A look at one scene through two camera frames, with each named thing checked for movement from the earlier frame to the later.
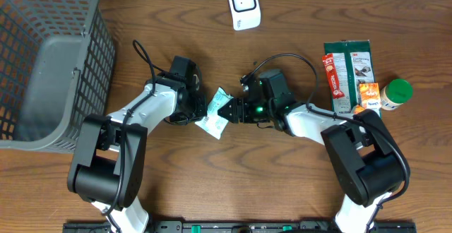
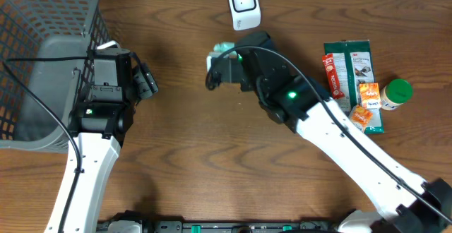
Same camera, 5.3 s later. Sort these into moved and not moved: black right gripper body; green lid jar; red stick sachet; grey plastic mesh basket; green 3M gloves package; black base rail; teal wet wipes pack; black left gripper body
Moved: black left gripper body; black right gripper body; teal wet wipes pack
Not moved: grey plastic mesh basket; green lid jar; black base rail; red stick sachet; green 3M gloves package
